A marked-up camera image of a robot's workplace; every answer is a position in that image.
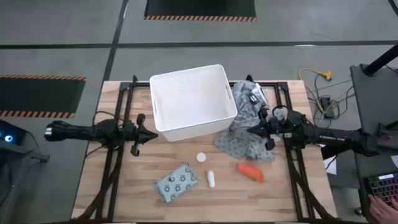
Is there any white paper sheet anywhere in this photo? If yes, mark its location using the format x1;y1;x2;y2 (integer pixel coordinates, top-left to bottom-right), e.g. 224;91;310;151
323;155;338;175

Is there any black keyboard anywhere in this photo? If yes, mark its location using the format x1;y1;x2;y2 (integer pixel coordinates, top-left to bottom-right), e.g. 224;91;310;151
365;172;398;208

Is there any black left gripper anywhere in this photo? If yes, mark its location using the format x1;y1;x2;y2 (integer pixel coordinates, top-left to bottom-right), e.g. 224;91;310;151
123;113;159;157

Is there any black floor cable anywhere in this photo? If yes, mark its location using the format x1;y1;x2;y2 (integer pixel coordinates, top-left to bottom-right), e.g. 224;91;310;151
306;73;356;121

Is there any grey patterned cloth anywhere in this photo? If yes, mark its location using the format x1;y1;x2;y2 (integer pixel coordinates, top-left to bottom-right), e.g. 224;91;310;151
213;80;277;162

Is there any yellow extension cable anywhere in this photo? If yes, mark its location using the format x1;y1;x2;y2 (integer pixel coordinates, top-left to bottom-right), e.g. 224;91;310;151
298;67;333;114

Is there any clear packet black label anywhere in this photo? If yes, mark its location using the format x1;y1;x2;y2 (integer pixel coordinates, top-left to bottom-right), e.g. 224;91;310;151
247;82;270;105

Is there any grey pouch circle print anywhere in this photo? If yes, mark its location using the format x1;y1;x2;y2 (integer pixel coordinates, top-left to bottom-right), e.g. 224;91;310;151
154;162;200;205

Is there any black device blue light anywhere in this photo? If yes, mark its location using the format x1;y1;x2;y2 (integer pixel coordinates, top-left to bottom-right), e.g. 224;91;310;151
0;119;27;146

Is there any white plastic woven basket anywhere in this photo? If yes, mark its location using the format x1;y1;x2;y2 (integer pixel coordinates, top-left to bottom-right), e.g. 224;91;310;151
149;63;239;143

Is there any black power strip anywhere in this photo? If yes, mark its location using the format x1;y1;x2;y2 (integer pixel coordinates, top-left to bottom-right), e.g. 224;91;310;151
320;96;336;119

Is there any orange plastic bottle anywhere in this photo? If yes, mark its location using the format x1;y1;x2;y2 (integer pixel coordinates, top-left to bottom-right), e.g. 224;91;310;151
237;163;266;184

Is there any black camera cable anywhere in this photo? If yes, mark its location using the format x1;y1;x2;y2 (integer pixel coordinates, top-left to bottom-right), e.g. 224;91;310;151
271;105;289;118

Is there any black hazard-striped floor mat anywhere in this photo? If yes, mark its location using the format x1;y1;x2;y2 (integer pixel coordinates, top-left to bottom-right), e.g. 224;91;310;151
0;73;86;119
144;0;257;22

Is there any person's hand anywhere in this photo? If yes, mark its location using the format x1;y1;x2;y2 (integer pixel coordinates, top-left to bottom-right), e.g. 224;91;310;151
368;194;398;224

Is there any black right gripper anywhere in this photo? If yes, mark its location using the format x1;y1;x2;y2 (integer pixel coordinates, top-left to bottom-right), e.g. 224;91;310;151
246;106;290;151

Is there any grey side desk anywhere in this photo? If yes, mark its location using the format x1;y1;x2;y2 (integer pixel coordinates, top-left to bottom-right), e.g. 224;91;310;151
349;63;398;224

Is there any white plastic tube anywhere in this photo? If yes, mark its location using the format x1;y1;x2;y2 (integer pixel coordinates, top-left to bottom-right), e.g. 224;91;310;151
206;169;216;189

